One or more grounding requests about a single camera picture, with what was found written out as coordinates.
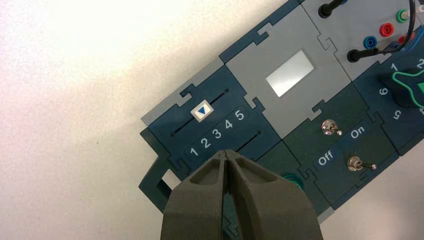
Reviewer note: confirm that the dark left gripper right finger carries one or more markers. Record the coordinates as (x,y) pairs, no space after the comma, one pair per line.
(271,212)

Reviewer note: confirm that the metal toggle switch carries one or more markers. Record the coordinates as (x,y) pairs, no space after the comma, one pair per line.
(355,164)
(329,127)

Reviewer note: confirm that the green push button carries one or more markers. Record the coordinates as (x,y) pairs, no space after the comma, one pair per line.
(294,179)

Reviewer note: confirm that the black and green rotary knob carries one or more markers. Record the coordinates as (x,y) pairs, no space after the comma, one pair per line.
(404,87)

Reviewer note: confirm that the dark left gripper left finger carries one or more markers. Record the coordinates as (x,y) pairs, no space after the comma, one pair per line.
(195,212)

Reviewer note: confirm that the blue and grey task box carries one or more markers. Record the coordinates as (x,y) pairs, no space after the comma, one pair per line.
(291,39)

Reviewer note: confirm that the small grey display screen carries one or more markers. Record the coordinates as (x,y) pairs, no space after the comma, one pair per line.
(290,73)

